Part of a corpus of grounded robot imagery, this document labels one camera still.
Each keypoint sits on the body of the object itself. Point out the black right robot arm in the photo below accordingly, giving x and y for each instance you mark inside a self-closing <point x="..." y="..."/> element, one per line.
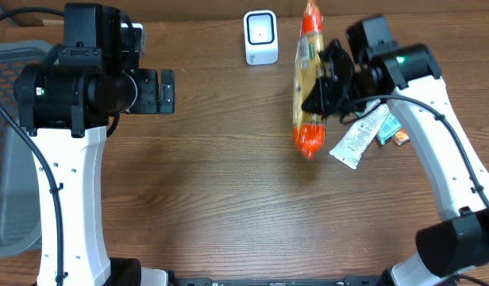
<point x="409" y="80"/>

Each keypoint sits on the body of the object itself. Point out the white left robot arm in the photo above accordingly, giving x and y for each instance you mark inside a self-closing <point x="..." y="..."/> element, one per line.
<point x="68" y="105"/>

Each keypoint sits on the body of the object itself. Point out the white tube gold cap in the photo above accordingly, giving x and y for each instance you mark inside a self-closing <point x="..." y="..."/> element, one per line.
<point x="354" y="143"/>

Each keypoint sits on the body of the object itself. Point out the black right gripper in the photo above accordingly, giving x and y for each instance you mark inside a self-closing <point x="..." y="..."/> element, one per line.
<point x="333" y="109"/>

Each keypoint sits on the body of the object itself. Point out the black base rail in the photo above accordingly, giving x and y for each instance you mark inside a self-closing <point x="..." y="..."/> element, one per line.
<point x="347" y="281"/>

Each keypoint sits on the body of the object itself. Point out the dark grey plastic basket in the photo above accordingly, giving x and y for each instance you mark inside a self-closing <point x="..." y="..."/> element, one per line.
<point x="20" y="228"/>

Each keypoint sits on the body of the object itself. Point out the orange flame-print box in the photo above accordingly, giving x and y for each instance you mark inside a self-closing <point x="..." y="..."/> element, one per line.
<point x="401" y="137"/>

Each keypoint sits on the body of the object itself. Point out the teal snack packet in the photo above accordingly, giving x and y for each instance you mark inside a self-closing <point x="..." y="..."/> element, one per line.
<point x="388" y="129"/>

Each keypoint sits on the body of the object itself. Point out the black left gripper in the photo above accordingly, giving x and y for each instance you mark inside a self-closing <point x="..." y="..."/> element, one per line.
<point x="167" y="91"/>

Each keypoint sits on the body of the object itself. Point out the white barcode scanner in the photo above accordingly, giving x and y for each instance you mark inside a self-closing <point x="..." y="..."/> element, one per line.
<point x="260" y="37"/>

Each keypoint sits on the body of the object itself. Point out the orange spaghetti packet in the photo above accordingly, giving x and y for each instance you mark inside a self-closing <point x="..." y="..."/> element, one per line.
<point x="308" y="128"/>

